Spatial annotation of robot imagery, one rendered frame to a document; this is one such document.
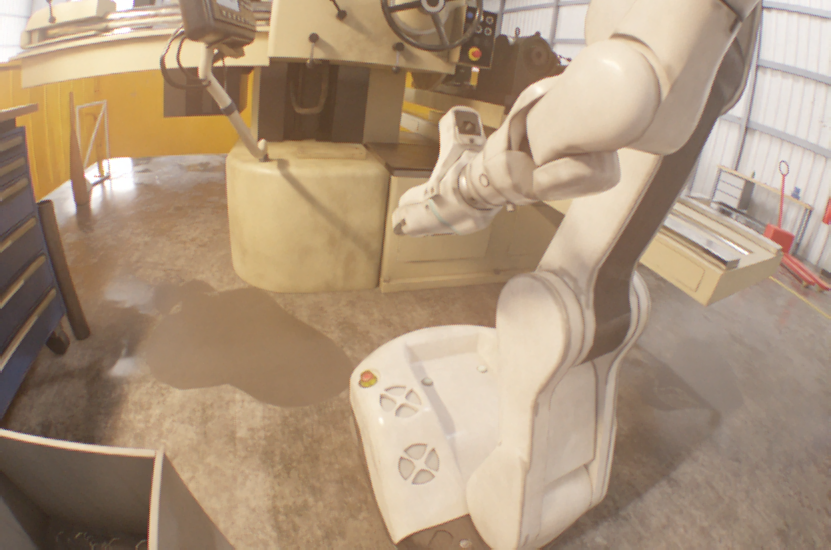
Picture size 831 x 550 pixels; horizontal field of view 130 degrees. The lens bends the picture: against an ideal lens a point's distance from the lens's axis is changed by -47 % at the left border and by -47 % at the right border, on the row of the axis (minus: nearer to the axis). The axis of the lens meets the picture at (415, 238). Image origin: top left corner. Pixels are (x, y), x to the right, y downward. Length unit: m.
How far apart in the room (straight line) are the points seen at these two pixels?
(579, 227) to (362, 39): 1.16
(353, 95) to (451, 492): 1.91
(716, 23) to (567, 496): 0.71
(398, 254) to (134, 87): 3.29
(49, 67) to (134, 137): 2.28
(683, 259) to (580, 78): 0.96
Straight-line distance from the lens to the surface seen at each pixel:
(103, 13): 2.04
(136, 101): 4.17
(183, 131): 4.03
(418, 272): 1.86
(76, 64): 2.02
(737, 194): 7.35
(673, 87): 0.22
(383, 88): 2.17
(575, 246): 0.51
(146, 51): 1.84
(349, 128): 2.14
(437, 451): 0.82
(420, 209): 0.42
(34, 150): 3.38
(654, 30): 0.23
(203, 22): 0.91
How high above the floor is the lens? 0.98
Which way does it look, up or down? 24 degrees down
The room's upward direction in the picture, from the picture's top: 8 degrees clockwise
